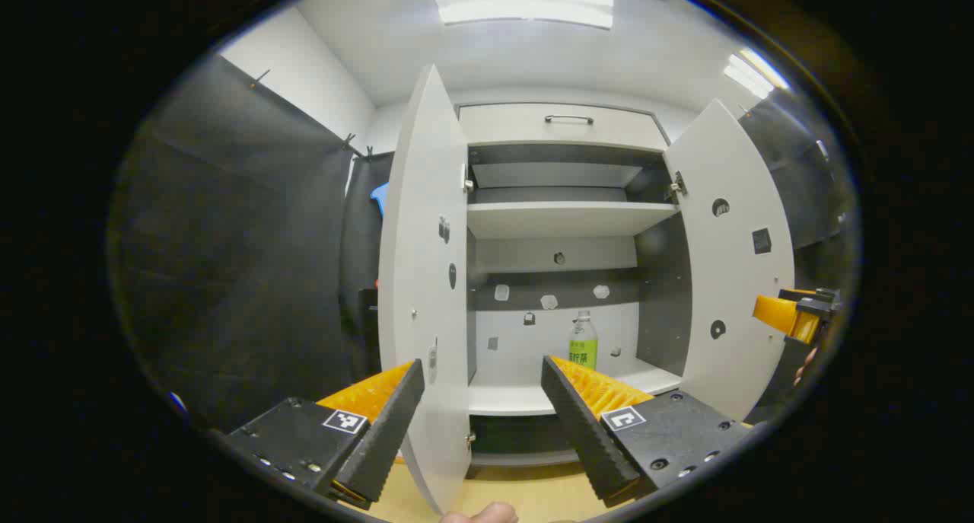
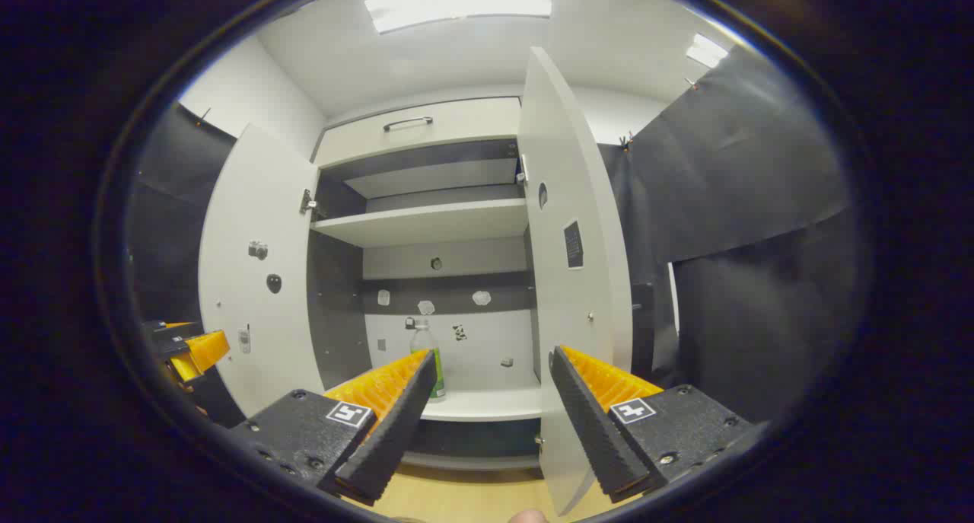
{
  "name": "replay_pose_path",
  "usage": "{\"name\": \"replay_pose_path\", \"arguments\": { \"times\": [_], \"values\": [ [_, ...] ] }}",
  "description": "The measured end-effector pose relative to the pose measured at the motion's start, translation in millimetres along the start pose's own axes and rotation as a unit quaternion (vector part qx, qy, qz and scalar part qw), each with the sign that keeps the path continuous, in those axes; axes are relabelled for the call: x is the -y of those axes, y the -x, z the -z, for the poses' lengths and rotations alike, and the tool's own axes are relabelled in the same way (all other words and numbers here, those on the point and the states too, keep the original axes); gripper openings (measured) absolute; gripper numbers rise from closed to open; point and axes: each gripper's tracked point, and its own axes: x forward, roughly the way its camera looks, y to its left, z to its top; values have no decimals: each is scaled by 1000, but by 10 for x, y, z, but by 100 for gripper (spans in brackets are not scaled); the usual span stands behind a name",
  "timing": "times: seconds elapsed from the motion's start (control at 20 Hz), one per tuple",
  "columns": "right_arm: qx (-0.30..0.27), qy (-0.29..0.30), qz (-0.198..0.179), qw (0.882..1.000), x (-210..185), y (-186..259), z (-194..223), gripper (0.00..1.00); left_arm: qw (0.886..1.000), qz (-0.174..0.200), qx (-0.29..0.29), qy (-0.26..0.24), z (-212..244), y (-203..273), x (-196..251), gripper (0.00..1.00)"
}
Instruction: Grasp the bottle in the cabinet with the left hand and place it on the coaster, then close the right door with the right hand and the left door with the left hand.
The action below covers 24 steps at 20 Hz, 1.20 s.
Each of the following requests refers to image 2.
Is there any grey cabinet door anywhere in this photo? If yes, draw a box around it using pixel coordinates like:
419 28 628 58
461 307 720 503
517 47 634 516
198 123 324 417

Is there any black backdrop cloth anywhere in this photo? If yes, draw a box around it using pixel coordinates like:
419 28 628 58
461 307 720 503
597 43 864 425
126 100 244 429

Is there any large ceiling light panel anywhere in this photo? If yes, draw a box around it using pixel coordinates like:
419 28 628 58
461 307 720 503
364 0 553 35

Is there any clear bottle with green label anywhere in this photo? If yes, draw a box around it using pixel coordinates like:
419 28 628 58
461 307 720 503
409 319 446 400

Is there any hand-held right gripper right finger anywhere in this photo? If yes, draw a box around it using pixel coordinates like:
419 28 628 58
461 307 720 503
549 345 758 505

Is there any small ceiling light panel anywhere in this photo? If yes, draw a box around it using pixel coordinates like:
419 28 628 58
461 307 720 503
685 33 730 69

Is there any grey cabinet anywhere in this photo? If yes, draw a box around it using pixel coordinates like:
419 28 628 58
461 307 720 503
308 97 545 470

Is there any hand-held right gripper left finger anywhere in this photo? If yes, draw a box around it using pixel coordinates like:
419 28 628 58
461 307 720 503
228 348 440 507

